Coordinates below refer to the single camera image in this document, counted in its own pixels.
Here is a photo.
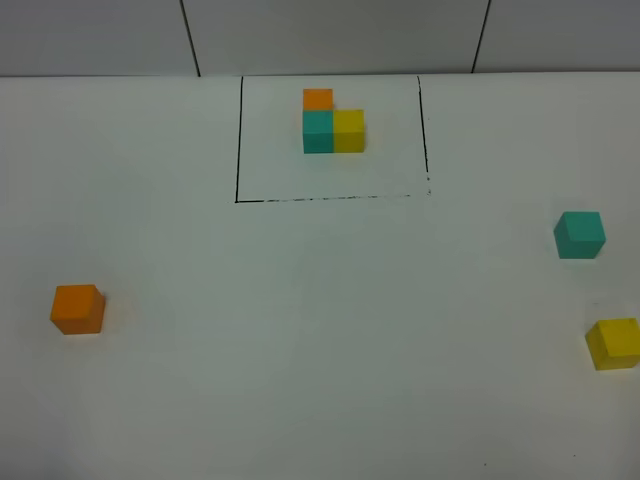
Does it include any teal template block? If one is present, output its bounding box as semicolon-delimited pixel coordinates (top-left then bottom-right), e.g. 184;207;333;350
303;110;334;154

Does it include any yellow template block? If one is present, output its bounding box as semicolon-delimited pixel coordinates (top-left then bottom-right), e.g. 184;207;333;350
333;110;366;153

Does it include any orange template block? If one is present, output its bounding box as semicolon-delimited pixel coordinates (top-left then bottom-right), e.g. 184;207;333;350
303;89;334;111

